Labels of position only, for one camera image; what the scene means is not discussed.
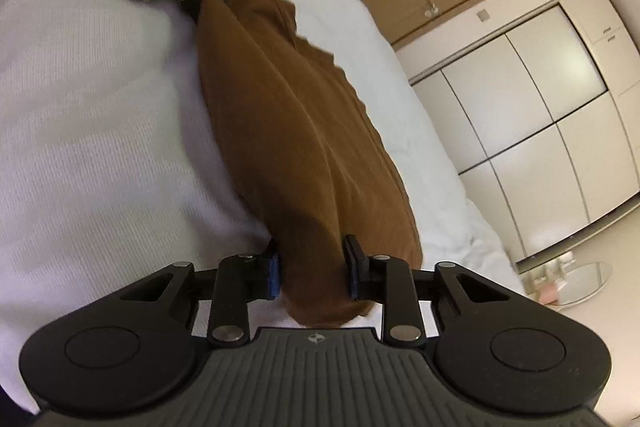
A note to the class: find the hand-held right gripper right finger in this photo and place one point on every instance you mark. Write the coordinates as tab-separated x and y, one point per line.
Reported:
353	273

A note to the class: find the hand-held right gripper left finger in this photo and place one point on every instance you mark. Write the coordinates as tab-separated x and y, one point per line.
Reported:
272	276

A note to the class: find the brown garment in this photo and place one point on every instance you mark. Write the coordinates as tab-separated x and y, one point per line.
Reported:
300	157

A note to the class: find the white bed cover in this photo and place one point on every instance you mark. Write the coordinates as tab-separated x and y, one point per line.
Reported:
100	132

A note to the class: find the pink small item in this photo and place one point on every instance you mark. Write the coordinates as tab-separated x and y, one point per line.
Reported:
548	291

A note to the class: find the round glass table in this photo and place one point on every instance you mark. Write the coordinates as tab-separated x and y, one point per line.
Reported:
585	279

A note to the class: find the white wardrobe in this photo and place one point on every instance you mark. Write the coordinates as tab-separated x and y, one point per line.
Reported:
525	107

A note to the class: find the grey wall switch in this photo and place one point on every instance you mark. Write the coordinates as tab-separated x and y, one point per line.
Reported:
483	15

